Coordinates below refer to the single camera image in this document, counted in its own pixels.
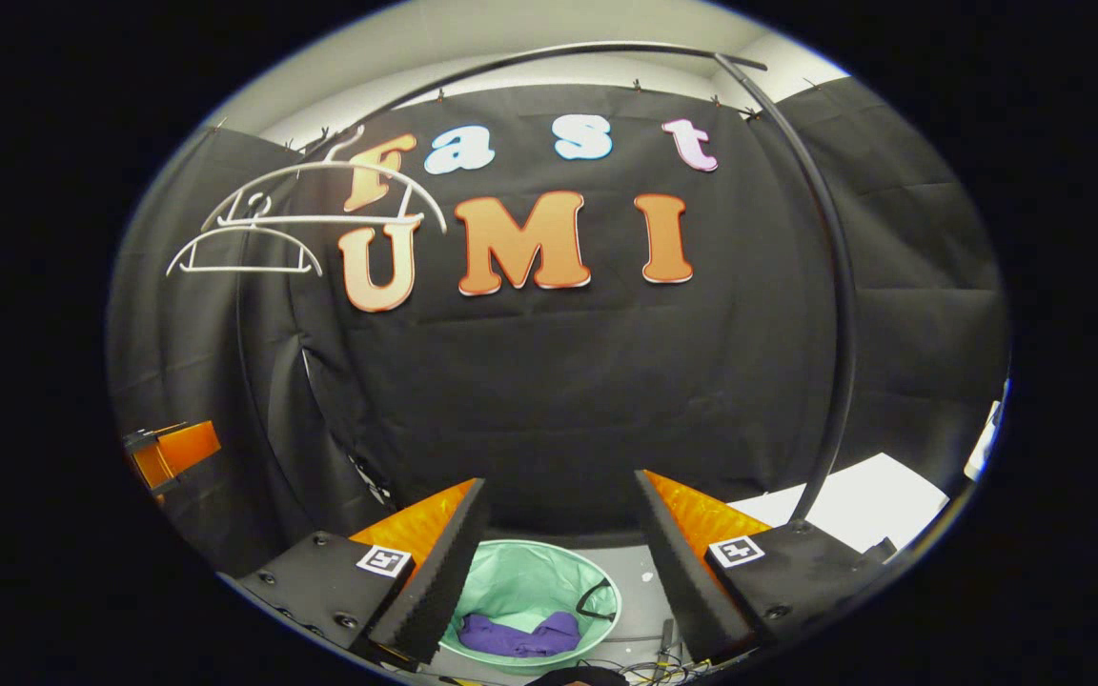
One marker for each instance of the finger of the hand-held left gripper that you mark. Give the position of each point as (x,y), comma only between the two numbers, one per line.
(182,450)

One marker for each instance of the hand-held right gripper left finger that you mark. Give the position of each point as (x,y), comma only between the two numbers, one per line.
(444,581)

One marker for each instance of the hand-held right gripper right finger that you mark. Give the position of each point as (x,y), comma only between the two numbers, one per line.
(682,572)

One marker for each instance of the green laundry hamper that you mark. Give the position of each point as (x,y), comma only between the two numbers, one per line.
(530,581)

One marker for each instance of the purple ribbed shirt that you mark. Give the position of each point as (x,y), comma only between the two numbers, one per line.
(520,636)

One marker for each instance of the white plastic clothes hanger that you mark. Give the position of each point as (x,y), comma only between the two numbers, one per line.
(320,165)
(244,229)

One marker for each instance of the black metal clothes rack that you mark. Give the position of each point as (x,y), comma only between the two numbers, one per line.
(835,286)

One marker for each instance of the white floor sheet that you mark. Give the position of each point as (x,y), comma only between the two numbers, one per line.
(854,500)

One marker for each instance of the black backdrop cloth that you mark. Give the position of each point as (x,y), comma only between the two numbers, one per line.
(559,400)

